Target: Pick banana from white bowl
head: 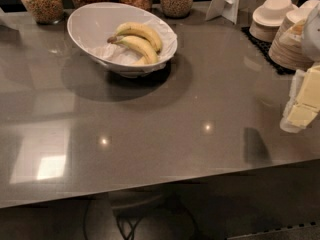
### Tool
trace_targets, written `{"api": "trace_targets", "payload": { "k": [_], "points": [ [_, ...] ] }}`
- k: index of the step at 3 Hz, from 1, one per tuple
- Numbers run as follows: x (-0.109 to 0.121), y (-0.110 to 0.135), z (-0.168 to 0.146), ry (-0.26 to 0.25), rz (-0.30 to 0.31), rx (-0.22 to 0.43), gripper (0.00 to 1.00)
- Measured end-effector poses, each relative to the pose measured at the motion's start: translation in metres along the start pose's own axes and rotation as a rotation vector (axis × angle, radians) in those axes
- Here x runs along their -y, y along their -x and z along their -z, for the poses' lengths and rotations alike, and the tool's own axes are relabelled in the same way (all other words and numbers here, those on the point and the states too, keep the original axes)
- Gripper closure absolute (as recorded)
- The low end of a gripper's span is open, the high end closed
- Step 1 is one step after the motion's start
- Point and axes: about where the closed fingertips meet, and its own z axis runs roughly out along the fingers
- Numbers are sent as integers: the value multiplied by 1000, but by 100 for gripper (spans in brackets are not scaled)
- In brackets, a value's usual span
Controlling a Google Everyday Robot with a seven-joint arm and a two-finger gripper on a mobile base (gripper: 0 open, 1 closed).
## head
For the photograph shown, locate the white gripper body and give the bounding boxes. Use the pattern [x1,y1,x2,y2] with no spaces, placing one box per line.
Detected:
[280,70,320,133]

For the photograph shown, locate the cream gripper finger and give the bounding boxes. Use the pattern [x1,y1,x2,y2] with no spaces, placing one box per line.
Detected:
[287,105,318,128]
[296,66,320,109]

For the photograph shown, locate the yellow banana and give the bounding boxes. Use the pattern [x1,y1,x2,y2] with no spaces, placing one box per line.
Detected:
[114,22,163,52]
[107,35,159,64]

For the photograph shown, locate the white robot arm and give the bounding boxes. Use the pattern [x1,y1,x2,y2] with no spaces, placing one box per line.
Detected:
[280,4,320,133]

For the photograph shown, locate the white oval bowl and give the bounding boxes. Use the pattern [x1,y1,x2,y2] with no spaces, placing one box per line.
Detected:
[67,2,178,78]

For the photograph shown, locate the black rubber mat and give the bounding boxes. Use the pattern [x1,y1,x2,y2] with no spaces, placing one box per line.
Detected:
[241,27,295,75]

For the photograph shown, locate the rear stack paper bowls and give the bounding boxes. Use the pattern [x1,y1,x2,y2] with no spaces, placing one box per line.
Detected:
[249,0,297,43]

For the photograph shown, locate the white paper liner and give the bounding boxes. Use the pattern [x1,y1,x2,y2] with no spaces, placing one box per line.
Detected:
[90,23,177,67]

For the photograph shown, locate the left glass cereal jar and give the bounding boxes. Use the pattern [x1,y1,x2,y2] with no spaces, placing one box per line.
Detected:
[21,0,64,24]

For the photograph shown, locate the black cable under table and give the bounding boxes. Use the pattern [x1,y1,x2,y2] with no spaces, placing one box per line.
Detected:
[82,197,201,240]

